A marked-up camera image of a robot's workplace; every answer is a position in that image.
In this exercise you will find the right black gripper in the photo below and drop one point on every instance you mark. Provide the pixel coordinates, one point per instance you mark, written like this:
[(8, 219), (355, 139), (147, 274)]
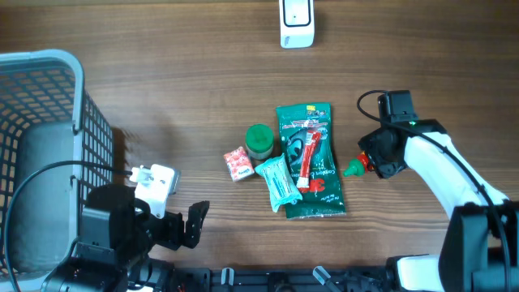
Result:
[(383, 168)]

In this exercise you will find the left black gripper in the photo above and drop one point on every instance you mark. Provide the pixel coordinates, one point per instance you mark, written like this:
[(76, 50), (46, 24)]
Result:
[(173, 237)]

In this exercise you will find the red sauce bottle green cap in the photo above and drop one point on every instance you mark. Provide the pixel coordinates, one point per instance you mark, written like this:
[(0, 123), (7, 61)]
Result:
[(359, 166)]

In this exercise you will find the small red snack box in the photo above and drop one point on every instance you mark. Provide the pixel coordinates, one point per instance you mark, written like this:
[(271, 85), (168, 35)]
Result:
[(239, 164)]

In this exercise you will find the green 3M gloves package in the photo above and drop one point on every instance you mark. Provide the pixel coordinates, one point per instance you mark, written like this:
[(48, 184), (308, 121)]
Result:
[(323, 196)]

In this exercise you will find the mint green tissue pack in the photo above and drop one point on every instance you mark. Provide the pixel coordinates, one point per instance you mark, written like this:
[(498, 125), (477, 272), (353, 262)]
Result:
[(281, 187)]

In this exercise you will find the green lid jar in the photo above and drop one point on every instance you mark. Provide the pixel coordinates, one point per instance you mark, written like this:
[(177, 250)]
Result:
[(259, 141)]

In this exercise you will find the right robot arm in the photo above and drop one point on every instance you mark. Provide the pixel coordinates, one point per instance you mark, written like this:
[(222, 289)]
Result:
[(480, 249)]

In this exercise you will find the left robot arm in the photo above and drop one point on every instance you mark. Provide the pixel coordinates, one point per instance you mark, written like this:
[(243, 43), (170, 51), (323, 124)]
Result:
[(117, 232)]

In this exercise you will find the white barcode scanner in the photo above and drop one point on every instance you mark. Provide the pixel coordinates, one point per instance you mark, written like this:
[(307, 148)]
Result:
[(297, 23)]

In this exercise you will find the grey plastic mesh basket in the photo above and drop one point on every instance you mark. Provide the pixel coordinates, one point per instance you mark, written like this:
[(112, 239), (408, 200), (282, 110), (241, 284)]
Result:
[(49, 124)]

